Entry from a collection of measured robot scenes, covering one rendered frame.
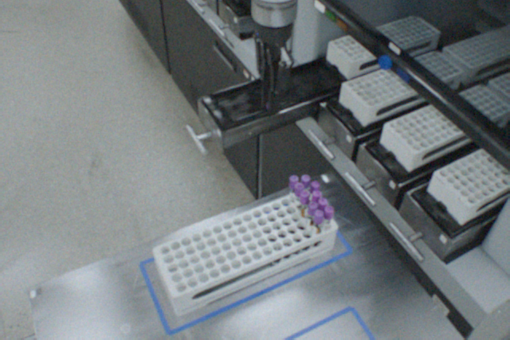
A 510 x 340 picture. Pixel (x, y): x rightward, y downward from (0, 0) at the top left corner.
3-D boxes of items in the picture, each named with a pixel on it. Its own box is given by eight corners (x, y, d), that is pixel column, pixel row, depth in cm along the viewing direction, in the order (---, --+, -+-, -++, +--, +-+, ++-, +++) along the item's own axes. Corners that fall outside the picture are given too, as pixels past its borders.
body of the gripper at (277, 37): (301, 23, 98) (298, 61, 105) (279, 3, 103) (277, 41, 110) (268, 33, 95) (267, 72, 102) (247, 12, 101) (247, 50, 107)
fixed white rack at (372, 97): (430, 69, 129) (437, 49, 124) (457, 91, 122) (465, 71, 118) (337, 104, 118) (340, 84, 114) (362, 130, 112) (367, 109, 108)
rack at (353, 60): (411, 33, 140) (416, 14, 136) (436, 52, 134) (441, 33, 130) (324, 62, 130) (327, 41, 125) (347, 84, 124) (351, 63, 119)
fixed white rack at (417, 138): (473, 103, 119) (481, 84, 115) (504, 129, 113) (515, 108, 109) (377, 145, 109) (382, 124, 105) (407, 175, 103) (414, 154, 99)
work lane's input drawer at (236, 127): (411, 47, 147) (417, 21, 141) (443, 72, 139) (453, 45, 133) (182, 126, 122) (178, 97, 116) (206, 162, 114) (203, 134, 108)
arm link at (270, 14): (283, -23, 100) (281, 3, 104) (242, -14, 96) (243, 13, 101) (307, -3, 94) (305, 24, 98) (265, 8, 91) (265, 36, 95)
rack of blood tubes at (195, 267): (306, 207, 95) (309, 186, 90) (335, 248, 89) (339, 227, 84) (156, 267, 85) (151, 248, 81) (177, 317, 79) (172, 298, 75)
